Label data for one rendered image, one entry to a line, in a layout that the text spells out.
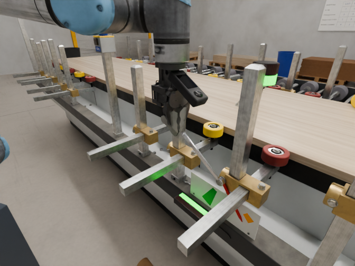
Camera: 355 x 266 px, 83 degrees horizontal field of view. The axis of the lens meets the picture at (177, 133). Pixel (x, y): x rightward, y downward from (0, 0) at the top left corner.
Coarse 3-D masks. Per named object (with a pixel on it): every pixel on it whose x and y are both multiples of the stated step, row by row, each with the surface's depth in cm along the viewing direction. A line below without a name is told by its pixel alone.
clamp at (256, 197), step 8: (224, 168) 61; (224, 176) 60; (232, 176) 58; (248, 176) 58; (232, 184) 58; (240, 184) 56; (248, 184) 55; (256, 184) 55; (256, 192) 53; (264, 192) 52; (248, 200) 55; (256, 200) 53; (264, 200) 55
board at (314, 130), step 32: (96, 64) 220; (128, 64) 220; (224, 96) 117; (288, 96) 117; (224, 128) 82; (256, 128) 79; (288, 128) 79; (320, 128) 79; (352, 128) 79; (320, 160) 60; (352, 160) 60
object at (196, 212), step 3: (177, 198) 73; (180, 198) 73; (180, 201) 72; (183, 201) 72; (183, 204) 70; (186, 204) 70; (189, 204) 70; (186, 207) 69; (189, 207) 69; (192, 207) 69; (192, 210) 68; (195, 210) 68; (195, 213) 67; (198, 213) 67; (198, 216) 66; (201, 216) 66
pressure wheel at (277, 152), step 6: (264, 150) 64; (270, 150) 64; (276, 150) 63; (282, 150) 64; (264, 156) 63; (270, 156) 61; (276, 156) 61; (282, 156) 61; (288, 156) 61; (270, 162) 62; (276, 162) 61; (282, 162) 61
